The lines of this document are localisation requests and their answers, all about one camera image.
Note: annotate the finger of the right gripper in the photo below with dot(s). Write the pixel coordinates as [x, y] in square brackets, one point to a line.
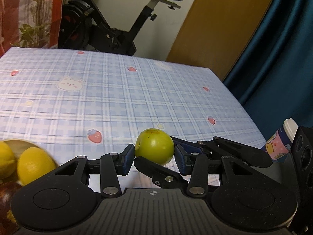
[161, 176]
[220, 147]

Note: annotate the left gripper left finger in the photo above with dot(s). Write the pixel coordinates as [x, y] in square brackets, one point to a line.
[113, 165]

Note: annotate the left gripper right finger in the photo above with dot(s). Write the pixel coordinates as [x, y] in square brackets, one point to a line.
[192, 161]

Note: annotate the small green fruit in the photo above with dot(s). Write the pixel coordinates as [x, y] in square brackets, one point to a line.
[155, 145]

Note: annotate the yellow lemon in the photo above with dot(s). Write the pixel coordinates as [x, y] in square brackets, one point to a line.
[33, 164]
[8, 161]

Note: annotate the purple mangosteen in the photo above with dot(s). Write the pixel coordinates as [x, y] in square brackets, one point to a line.
[8, 222]

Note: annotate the small printed bottle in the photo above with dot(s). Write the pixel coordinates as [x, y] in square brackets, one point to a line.
[279, 144]

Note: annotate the blue curtain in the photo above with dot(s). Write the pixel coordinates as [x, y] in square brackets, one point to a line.
[272, 78]

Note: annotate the beige ceramic plate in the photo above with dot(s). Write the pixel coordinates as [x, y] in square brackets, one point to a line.
[18, 146]

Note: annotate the wooden door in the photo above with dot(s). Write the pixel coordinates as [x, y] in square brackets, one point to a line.
[215, 32]

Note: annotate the black exercise bike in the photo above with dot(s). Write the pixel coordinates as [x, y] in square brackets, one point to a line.
[106, 25]

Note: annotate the pink printed wall tapestry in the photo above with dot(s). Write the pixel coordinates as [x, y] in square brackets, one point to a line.
[30, 23]

